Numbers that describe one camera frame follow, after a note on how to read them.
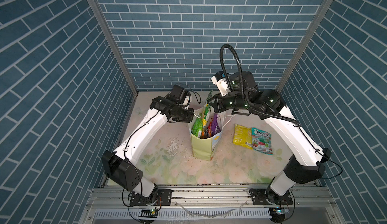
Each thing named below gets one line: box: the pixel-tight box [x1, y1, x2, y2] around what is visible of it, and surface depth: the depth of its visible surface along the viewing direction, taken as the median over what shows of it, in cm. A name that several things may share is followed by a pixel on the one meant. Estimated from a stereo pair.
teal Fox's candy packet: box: [251, 127, 273, 156], surface depth 90 cm
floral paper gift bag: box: [188, 107, 226, 161], surface depth 73 cm
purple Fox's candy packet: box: [211, 113, 222, 136], surface depth 82 cm
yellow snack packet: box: [232, 123, 253, 150], surface depth 96 cm
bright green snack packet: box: [191, 118, 204, 138], surface depth 78 cm
